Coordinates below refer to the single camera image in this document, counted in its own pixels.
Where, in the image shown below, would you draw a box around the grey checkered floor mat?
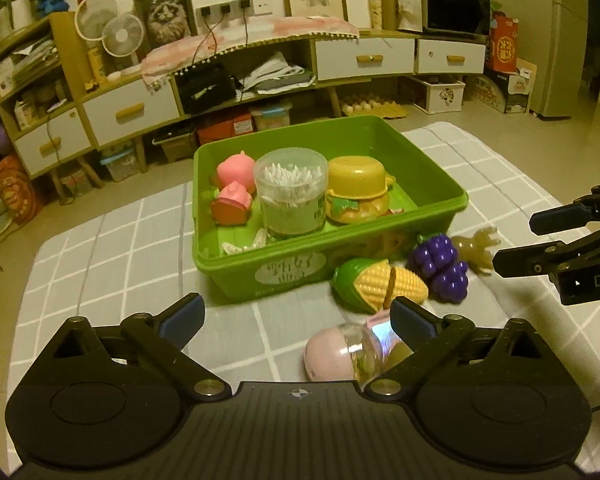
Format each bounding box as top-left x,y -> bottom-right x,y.
6,118 -> 600,479

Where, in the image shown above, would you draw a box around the wooden tv cabinet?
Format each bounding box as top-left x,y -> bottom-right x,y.
0,12 -> 486,178

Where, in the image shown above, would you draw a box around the egg carton tray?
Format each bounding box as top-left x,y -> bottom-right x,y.
339,93 -> 407,119

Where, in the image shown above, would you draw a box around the purple toy grapes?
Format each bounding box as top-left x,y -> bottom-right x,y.
408,234 -> 468,304

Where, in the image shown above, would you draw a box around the pink clear capsule ball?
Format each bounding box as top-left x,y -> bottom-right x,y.
303,310 -> 413,387

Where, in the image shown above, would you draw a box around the grey refrigerator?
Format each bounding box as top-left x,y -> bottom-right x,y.
494,0 -> 600,119

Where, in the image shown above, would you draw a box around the stack of folded papers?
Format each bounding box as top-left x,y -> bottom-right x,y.
240,51 -> 315,96

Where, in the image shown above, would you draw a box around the white desk fan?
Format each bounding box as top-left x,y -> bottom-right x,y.
74,0 -> 145,87

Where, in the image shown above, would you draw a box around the pink round toy figure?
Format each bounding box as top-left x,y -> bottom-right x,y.
215,151 -> 256,194

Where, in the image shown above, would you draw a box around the pink checkered cloth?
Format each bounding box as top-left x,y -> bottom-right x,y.
140,16 -> 360,87

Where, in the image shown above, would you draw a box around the black bag on shelf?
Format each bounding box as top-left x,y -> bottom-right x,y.
174,63 -> 236,115

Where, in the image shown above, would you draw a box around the yellow toy pot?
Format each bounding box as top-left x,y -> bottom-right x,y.
327,155 -> 396,200

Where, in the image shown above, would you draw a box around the yellow toy corn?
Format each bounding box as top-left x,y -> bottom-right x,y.
332,258 -> 429,315

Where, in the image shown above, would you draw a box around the white storage crate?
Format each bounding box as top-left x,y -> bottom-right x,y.
399,75 -> 466,115

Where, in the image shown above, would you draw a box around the orange printed bucket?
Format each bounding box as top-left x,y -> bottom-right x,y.
0,154 -> 44,226

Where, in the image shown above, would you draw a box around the red cardboard box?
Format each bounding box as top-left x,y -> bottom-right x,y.
196,110 -> 254,145

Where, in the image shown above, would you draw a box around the green plastic storage bin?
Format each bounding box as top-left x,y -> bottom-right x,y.
193,116 -> 468,302

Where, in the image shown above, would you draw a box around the framed cat picture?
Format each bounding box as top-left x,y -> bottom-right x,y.
133,0 -> 197,53

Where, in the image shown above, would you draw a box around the clear cotton swab jar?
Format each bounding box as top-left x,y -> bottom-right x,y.
253,148 -> 328,238

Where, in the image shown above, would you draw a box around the clear plastic storage box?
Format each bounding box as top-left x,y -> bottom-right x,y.
250,101 -> 292,131

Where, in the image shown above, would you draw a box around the black microwave oven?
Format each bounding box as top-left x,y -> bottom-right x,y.
422,0 -> 491,37

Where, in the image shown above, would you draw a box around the small pink pig toy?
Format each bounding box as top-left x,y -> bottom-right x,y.
211,181 -> 252,226

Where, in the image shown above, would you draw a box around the red gift box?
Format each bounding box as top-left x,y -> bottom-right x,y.
486,11 -> 519,73

